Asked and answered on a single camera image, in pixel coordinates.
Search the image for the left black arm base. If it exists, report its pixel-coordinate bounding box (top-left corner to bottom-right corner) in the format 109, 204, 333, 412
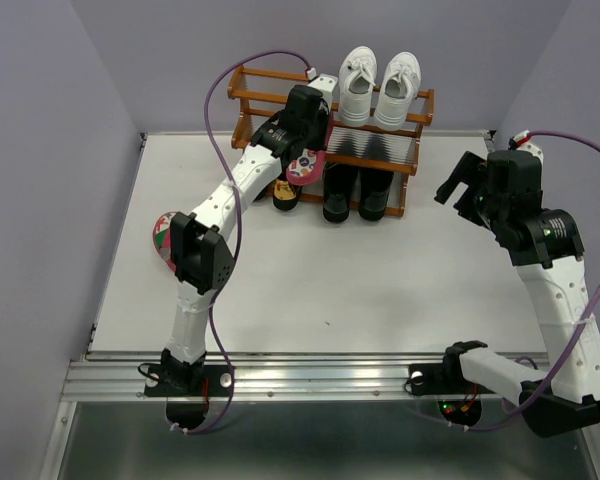
137, 349, 235, 435

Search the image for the black loafer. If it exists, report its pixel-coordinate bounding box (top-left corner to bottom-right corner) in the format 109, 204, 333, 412
357, 132, 396, 222
323, 162, 359, 223

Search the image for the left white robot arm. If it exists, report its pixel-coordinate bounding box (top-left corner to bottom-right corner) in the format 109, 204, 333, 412
152, 75, 337, 396

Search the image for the pink sandal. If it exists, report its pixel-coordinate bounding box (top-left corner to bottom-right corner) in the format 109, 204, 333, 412
286, 149, 326, 187
152, 211, 176, 272

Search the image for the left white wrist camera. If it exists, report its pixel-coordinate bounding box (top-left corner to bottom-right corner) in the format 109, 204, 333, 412
306, 68, 338, 107

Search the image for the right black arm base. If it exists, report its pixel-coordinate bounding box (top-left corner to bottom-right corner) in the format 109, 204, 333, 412
402, 340, 495, 433

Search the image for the gold loafer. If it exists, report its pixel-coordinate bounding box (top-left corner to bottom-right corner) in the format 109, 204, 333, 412
272, 176, 302, 212

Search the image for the white sneaker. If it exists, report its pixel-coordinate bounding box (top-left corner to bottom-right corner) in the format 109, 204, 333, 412
374, 52, 422, 131
338, 46, 377, 127

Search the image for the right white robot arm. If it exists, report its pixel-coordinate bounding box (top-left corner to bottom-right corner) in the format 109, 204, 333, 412
435, 150, 600, 438

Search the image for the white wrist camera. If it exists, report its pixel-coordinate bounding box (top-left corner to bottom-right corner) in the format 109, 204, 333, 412
306, 68, 338, 107
508, 130, 544, 163

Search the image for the orange wooden shoe shelf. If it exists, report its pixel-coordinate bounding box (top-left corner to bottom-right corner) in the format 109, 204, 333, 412
227, 65, 435, 218

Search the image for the aluminium front rail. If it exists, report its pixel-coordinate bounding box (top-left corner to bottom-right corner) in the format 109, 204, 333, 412
61, 353, 442, 403

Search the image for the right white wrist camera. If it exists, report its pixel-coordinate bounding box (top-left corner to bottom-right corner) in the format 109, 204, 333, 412
508, 130, 544, 163

